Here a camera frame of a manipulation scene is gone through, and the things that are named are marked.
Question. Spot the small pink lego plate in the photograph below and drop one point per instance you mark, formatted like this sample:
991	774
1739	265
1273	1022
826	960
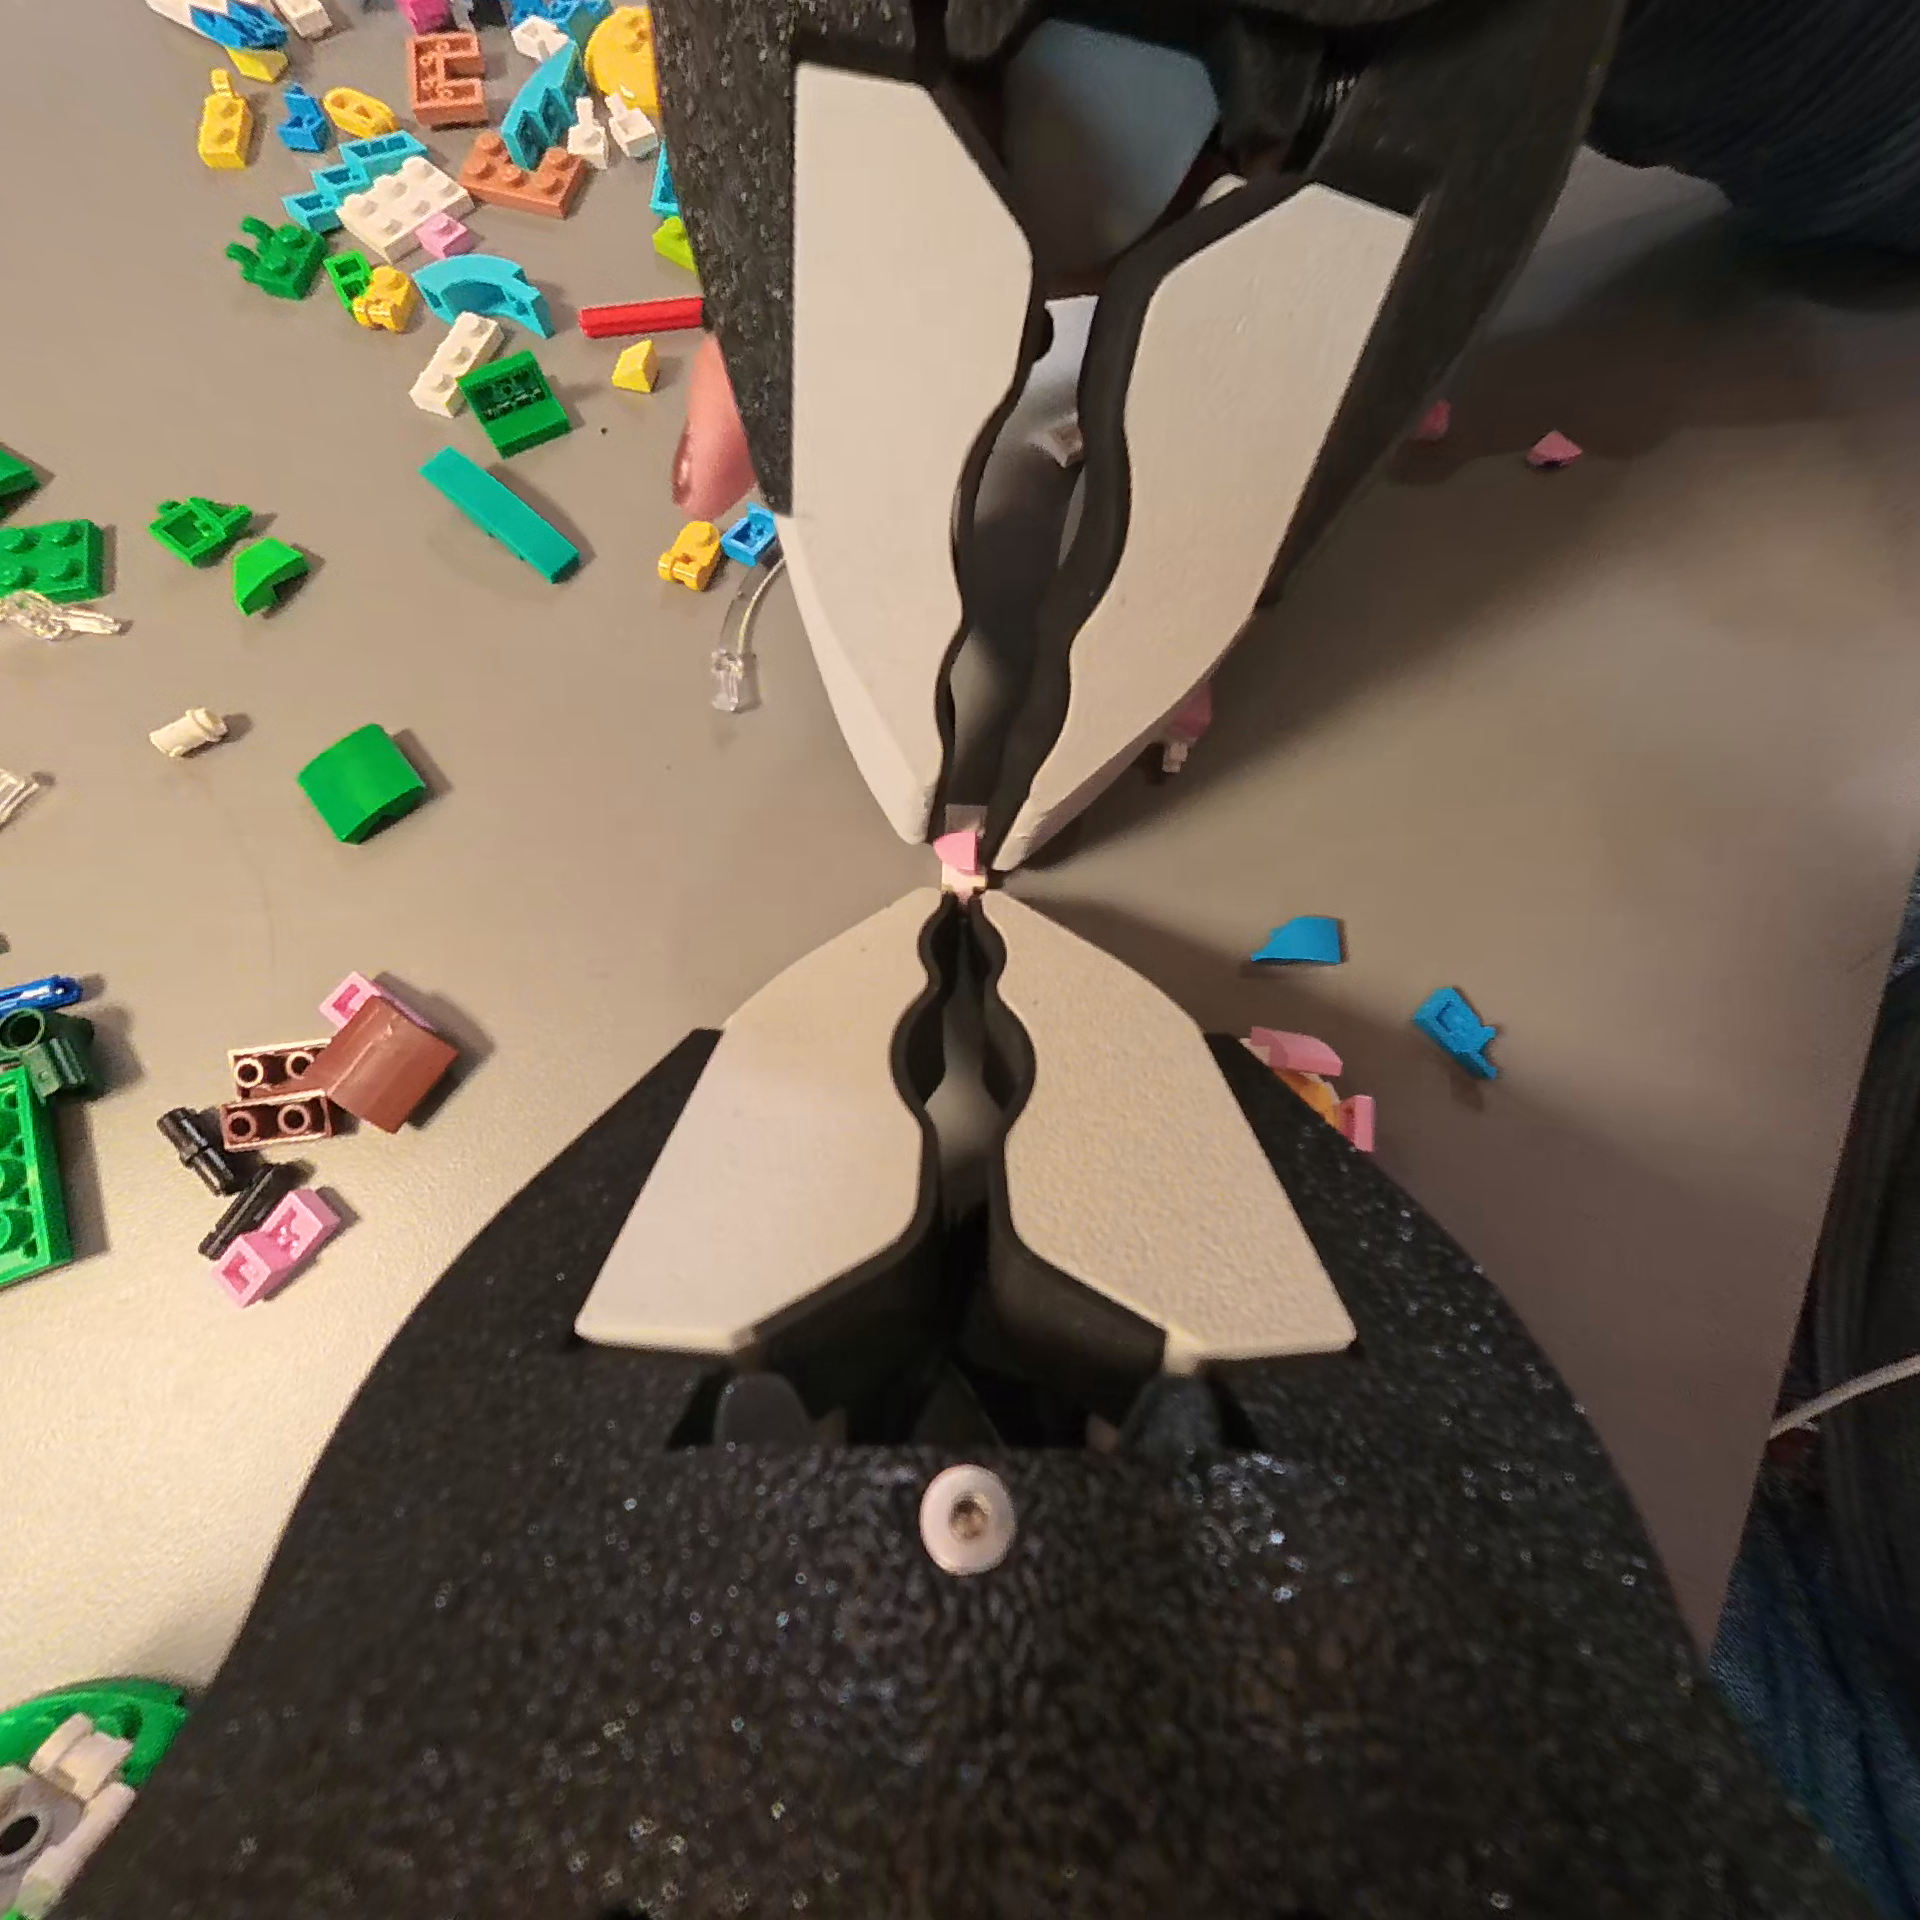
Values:
353	995

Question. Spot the flat pink lego plate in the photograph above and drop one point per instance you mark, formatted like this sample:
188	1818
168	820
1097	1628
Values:
1294	1051

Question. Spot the green printed lego tile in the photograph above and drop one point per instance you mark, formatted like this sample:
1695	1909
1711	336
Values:
516	406

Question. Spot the small yellow lego slope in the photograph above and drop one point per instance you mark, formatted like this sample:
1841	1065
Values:
633	369

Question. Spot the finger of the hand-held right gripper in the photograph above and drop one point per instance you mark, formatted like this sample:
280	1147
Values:
885	423
1235	449

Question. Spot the blue lego clip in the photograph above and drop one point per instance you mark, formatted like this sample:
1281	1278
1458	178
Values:
37	989

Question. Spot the person's right forearm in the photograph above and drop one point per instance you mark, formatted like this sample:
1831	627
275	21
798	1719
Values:
1754	108

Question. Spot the small blue lego brick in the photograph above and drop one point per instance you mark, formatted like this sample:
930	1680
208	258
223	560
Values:
748	537

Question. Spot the long teal curved lego slope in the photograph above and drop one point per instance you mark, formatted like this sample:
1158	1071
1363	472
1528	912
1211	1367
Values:
504	514

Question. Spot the tiny pink lego piece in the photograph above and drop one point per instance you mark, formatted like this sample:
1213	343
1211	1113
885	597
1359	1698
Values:
959	855

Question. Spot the black lego pin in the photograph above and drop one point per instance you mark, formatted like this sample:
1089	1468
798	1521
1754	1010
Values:
199	1147

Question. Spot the dark green lego connector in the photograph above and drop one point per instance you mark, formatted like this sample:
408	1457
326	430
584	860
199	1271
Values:
57	1051

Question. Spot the person's right hand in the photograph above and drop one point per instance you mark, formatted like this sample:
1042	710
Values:
713	443

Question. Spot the green curved lego brick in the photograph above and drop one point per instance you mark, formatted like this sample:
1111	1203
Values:
359	783

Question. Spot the red lego bar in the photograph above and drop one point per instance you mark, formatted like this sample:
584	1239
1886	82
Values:
641	318

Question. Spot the green lego bracket piece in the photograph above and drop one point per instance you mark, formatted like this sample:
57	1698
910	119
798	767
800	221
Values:
199	531

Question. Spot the pink lego brick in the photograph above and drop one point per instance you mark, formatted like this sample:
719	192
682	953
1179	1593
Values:
280	1247

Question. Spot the blue lego wedge slope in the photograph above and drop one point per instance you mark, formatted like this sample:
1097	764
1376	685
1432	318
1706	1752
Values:
1301	944

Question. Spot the green lego plate with studs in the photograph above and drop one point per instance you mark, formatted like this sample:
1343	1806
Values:
57	560

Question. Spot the small pink lego slope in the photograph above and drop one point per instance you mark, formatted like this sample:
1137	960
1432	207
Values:
1555	449

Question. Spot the transparent curved lego bar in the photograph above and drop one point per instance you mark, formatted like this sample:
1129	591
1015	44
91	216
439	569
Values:
734	649

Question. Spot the blue lego bracket piece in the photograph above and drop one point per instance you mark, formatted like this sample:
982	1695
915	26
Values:
1458	1025

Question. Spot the small green lego slope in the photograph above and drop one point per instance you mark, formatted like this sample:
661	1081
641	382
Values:
267	579

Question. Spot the small white lego piece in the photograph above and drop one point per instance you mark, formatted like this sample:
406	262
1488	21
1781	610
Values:
188	731

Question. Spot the small yellow lego clip piece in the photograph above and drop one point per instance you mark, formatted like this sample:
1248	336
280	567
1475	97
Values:
692	554

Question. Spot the transparent lego piece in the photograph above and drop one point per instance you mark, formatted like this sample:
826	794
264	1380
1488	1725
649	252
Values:
57	619

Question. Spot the white lego assembly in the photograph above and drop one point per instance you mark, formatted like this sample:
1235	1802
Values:
66	1782

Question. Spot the black lego bar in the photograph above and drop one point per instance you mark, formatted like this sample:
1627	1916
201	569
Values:
250	1210

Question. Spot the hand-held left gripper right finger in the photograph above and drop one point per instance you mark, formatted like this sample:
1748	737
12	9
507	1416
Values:
1158	1184

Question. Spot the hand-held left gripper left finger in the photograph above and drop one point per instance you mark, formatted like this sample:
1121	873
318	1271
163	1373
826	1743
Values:
798	1171

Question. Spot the person's leg in jeans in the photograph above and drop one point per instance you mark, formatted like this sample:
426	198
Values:
1771	1725

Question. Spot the brown lego plate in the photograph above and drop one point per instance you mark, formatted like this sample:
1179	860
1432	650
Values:
275	1121
280	1065

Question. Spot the green round lego piece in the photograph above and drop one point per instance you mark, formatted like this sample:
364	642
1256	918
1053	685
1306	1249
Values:
127	1711

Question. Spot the pile of colourful lego pieces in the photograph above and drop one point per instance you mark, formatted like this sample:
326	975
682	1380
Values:
406	166

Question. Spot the brown curved lego slope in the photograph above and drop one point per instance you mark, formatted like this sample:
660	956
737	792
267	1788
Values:
385	1065

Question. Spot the large green lego plate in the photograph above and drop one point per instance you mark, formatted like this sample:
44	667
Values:
29	1175

